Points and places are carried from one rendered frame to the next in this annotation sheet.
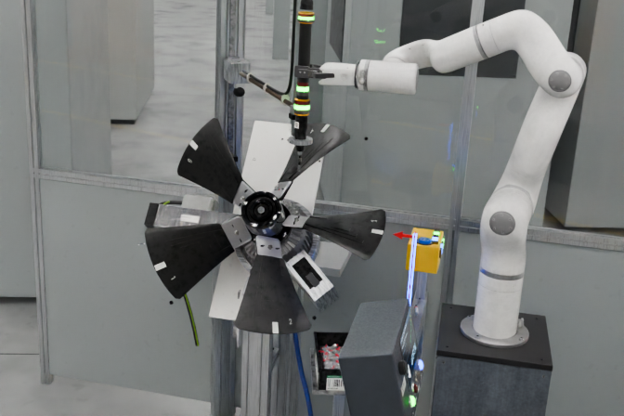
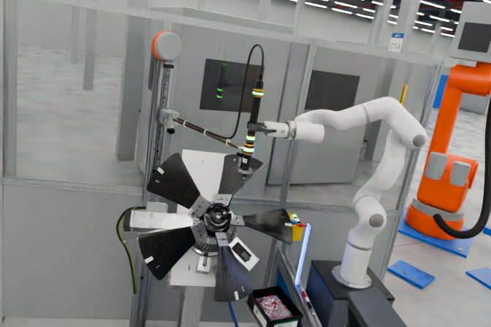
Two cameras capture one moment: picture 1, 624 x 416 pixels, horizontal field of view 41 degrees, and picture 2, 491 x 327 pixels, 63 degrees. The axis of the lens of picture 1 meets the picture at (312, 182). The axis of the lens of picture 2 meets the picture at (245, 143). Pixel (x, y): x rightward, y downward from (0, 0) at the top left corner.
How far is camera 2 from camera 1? 107 cm
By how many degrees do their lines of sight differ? 23
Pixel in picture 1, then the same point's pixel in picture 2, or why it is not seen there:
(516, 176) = (372, 190)
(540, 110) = (394, 154)
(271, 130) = (194, 155)
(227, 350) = (144, 289)
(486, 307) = (354, 266)
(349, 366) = not seen: outside the picture
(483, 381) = not seen: hidden behind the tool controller
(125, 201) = (71, 197)
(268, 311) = (231, 285)
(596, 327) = not seen: hidden behind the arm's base
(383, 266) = (240, 229)
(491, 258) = (360, 239)
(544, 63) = (409, 130)
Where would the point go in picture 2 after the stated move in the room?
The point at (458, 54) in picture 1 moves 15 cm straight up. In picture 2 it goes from (354, 121) to (362, 86)
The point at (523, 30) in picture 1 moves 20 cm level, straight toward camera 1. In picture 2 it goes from (393, 109) to (419, 119)
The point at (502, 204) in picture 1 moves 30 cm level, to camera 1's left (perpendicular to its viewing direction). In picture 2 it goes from (376, 209) to (318, 210)
